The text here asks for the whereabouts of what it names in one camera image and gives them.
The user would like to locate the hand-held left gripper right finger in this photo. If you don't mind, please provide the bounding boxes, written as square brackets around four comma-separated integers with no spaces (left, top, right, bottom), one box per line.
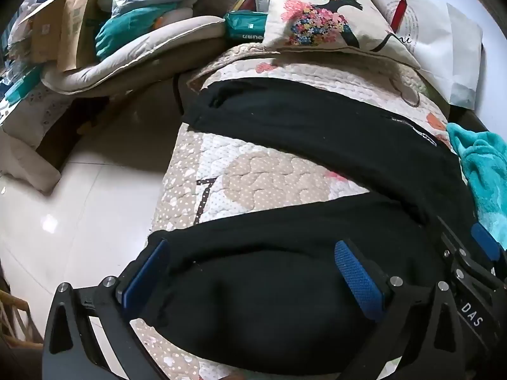
[335,239,482,380]

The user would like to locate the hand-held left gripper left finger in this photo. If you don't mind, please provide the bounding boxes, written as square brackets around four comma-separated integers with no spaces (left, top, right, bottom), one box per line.
[42,238,175,380]

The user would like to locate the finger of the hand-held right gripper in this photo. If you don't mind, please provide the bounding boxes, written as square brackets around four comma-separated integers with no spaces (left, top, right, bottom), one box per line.
[471,222,507,276]
[437,216,478,272]

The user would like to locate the black pants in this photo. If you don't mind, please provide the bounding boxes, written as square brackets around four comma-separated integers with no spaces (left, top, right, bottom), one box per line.
[131,77,478,375]

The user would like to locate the teal fleece towel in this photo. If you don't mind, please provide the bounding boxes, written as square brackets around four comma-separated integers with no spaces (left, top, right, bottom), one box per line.
[447,123,507,240]

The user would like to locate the quilted heart print blanket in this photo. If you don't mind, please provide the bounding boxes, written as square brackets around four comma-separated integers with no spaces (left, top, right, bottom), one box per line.
[148,43,460,380]

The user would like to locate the patterned grey bedding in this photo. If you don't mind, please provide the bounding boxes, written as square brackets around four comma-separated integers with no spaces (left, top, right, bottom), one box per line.
[0,65,80,194]

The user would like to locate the beige padded mat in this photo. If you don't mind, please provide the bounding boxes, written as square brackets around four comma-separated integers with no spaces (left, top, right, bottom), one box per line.
[42,15,226,96]

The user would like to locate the teal cloth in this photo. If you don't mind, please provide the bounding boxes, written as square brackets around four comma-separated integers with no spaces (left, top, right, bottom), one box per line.
[95,2,179,62]

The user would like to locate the floral print cushion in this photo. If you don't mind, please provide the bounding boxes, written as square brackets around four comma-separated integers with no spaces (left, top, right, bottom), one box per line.
[261,0,421,70]

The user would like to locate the cardboard box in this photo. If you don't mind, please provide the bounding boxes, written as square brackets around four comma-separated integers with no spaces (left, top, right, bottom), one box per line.
[28,0,71,65]

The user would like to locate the teal wipes packet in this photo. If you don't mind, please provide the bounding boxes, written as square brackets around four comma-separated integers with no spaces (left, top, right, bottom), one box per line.
[224,10,270,42]

